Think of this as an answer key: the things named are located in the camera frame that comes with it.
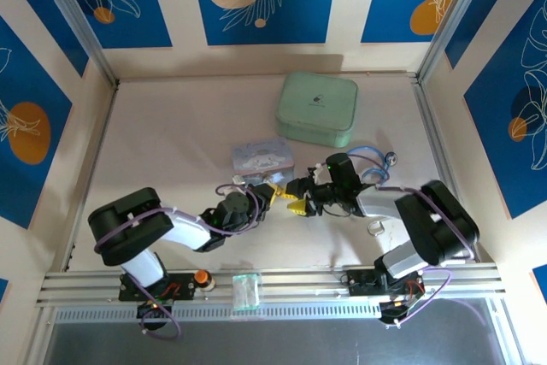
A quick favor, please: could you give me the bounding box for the lilac cartoon dog tin box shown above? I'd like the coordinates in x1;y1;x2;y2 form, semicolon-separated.
230;137;297;189

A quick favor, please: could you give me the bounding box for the blue tube stethoscope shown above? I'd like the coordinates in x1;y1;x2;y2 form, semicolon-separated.
345;144;401;236

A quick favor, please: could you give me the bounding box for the mint green zip case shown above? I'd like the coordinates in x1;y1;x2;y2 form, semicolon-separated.
273;72;359;148

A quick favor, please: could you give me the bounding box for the orange emergency stop button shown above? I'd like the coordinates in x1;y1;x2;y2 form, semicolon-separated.
194;269;218;292

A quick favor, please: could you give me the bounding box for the clear plastic bag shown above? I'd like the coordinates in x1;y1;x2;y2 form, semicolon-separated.
230;272;262;311

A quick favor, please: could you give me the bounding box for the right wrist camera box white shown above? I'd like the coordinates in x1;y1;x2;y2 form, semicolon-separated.
308;162;332;187

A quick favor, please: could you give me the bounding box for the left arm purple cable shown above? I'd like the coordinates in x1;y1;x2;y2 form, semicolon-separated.
93;183;262;339

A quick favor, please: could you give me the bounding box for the aluminium table edge rail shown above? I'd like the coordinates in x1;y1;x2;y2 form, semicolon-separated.
36;262;502;307

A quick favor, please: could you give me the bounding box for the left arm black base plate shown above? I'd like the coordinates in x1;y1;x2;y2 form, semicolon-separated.
118;272;197;303

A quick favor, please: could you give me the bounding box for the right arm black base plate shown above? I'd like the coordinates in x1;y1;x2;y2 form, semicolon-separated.
347;268;425;297

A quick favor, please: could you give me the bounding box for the aluminium side rail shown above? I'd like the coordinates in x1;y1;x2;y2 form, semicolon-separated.
411;76;482;264

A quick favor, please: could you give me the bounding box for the slotted grey cable duct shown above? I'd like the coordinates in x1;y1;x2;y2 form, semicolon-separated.
53;301;493;326

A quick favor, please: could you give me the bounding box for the aluminium frame post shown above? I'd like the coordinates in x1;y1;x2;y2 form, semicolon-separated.
32;0;120;86
415;0;496;85

